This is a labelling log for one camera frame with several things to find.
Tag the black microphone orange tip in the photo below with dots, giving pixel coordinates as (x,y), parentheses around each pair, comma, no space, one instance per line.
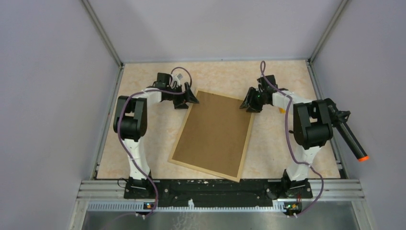
(347,134)

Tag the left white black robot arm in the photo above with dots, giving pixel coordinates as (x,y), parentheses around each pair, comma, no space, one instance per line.
(130,124)

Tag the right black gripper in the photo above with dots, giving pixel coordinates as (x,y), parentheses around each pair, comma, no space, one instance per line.
(248,101)

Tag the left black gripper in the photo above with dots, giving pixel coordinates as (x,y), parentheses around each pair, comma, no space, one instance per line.
(188,96)

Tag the black microphone tripod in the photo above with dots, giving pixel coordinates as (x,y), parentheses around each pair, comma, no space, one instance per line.
(339,117)

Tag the light wooden picture frame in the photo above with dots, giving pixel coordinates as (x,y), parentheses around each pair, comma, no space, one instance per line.
(244,143)

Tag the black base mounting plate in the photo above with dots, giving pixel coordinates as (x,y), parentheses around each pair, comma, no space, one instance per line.
(216,192)

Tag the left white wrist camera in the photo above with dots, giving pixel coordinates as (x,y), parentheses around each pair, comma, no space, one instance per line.
(176,80)

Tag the white toothed cable rail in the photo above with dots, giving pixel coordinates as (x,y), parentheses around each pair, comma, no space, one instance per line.
(138,206)

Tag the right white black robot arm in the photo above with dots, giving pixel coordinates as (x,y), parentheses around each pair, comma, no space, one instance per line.
(307,129)

